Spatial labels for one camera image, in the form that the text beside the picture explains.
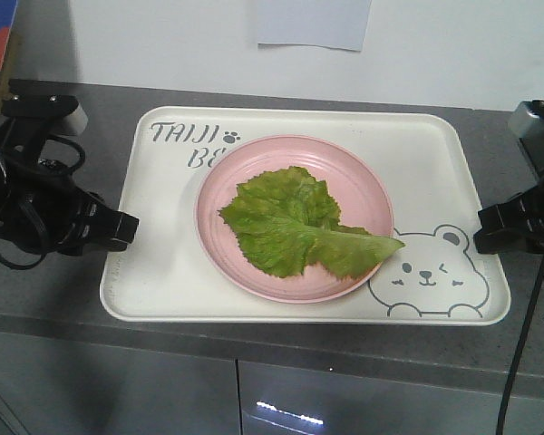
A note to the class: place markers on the green lettuce leaf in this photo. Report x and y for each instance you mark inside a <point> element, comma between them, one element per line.
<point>286,220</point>

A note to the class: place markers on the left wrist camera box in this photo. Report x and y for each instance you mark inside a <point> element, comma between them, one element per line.
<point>63,114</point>

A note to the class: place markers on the white paper sheet on wall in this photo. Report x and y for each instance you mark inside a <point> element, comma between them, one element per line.
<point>332,24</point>

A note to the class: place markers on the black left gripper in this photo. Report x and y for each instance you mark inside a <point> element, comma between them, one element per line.
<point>43,211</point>

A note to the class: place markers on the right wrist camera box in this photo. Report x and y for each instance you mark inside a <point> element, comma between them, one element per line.
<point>527,122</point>

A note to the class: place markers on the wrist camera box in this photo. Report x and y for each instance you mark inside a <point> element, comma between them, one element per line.
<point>63,114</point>
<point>527,122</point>

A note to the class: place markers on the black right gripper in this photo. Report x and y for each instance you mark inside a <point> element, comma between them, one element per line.
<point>514,225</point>

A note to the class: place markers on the pink round plate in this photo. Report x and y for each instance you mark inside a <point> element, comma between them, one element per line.
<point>358,191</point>

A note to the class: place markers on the cream bear serving tray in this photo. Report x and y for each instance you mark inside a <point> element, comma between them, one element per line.
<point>437,278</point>

